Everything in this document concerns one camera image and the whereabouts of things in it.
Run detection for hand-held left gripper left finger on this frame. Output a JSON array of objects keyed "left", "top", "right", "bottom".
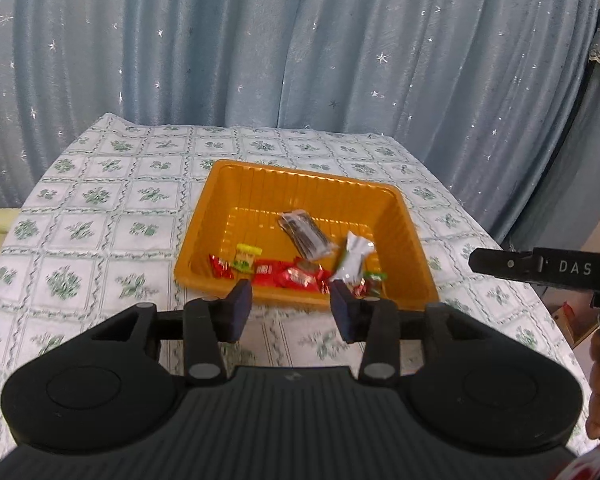
[{"left": 92, "top": 279, "right": 253, "bottom": 386}]

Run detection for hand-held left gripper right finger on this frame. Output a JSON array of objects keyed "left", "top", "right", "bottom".
[{"left": 329, "top": 280, "right": 486, "bottom": 386}]

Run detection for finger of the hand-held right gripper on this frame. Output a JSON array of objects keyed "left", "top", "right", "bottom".
[{"left": 469, "top": 249, "right": 538, "bottom": 284}]

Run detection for green red snack packet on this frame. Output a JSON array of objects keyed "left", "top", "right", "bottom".
[{"left": 352, "top": 270, "right": 389, "bottom": 297}]

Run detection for red candy packet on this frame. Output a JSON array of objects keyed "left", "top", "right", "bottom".
[{"left": 253, "top": 258, "right": 282, "bottom": 288}]

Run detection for red packet with round picture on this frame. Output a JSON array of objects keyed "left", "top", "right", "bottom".
[{"left": 208, "top": 253, "right": 237, "bottom": 281}]

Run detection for shiny crinkled red packet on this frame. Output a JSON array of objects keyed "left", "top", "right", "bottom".
[{"left": 279, "top": 256, "right": 332, "bottom": 294}]

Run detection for yellow snack packet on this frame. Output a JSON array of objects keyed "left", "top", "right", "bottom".
[{"left": 232, "top": 243, "right": 264, "bottom": 274}]

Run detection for white translucent snack packet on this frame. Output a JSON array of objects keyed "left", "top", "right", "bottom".
[{"left": 329, "top": 231, "right": 376, "bottom": 286}]

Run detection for dark brown snack packet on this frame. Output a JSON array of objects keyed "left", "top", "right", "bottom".
[{"left": 279, "top": 209, "right": 339, "bottom": 262}]

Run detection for orange plastic tray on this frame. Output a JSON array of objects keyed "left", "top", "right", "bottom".
[{"left": 174, "top": 159, "right": 440, "bottom": 311}]

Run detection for cardboard box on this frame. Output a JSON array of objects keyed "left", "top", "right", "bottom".
[{"left": 552, "top": 301, "right": 600, "bottom": 348}]

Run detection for floral tablecloth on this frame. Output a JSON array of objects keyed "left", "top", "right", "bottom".
[{"left": 0, "top": 112, "right": 593, "bottom": 461}]

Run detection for red white patterned cloth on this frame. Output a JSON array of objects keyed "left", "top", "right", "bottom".
[{"left": 555, "top": 452, "right": 600, "bottom": 480}]

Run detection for blue star curtain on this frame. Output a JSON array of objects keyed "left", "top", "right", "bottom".
[{"left": 0, "top": 0, "right": 600, "bottom": 251}]

